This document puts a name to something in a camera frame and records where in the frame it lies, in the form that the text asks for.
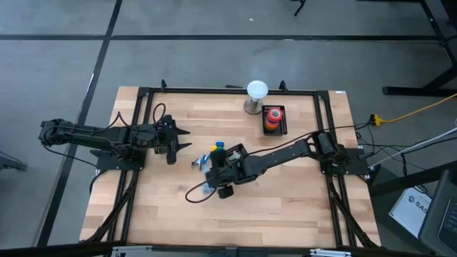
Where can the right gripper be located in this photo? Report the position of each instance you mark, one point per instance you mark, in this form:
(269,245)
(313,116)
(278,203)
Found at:
(228,175)

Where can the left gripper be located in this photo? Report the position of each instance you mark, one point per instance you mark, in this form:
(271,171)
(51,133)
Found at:
(170,139)

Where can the blue stapler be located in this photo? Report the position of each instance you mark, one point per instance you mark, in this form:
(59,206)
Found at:
(205,159)
(220,144)

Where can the grey staple remover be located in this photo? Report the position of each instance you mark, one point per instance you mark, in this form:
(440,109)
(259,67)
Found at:
(196,164)

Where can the yellow stapler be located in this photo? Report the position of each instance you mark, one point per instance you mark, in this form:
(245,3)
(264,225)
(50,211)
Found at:
(213,148)

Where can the orange tape roll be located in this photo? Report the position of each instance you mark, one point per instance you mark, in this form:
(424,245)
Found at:
(272,128)

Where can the red tape roll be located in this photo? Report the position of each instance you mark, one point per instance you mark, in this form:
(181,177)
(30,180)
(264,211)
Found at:
(269,115)

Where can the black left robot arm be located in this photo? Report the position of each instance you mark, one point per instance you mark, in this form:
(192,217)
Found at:
(89,135)

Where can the white mushroom lamp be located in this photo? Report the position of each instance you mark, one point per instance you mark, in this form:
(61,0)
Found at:
(257,89)

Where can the black rig crossbar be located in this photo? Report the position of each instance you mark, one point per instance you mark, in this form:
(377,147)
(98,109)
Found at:
(53,250)

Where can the grey furniture foot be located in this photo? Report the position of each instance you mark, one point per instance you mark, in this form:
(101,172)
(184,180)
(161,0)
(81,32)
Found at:
(10,164)

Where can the black tripod leg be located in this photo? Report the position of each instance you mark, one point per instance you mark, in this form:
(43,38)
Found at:
(300,7)

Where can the black beam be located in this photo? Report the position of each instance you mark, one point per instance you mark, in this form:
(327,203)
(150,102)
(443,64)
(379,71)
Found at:
(410,180)

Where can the white cardboard box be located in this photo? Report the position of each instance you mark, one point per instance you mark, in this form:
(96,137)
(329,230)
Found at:
(407,214)

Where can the grey pole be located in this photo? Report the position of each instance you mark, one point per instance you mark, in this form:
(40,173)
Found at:
(421,144)

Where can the dark laptop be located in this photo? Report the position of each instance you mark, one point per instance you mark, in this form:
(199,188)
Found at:
(439,214)

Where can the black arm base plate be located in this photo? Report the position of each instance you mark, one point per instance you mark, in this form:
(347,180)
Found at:
(353,166)
(107,162)

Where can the black desk frame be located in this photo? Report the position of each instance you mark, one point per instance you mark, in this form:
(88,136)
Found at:
(410,91)

